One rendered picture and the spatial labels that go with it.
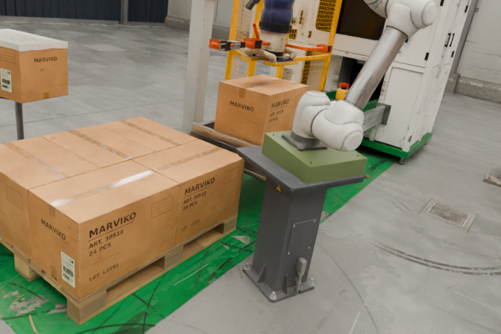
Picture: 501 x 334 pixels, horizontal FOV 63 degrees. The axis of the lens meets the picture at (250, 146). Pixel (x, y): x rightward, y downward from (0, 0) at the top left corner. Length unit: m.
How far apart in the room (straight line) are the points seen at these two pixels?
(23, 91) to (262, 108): 1.63
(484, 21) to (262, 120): 8.80
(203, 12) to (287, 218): 2.23
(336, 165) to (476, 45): 9.22
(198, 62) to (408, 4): 2.32
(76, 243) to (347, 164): 1.28
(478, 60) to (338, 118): 9.29
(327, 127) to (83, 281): 1.29
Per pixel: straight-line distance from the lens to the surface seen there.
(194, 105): 3.93
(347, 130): 1.83
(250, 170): 2.75
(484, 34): 11.02
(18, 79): 3.21
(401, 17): 1.93
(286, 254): 2.26
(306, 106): 1.99
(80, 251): 1.96
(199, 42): 3.82
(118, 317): 2.23
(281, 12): 2.84
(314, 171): 1.91
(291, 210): 2.11
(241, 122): 2.78
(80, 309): 2.15
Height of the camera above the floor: 1.53
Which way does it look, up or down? 20 degrees down
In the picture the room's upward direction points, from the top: 8 degrees clockwise
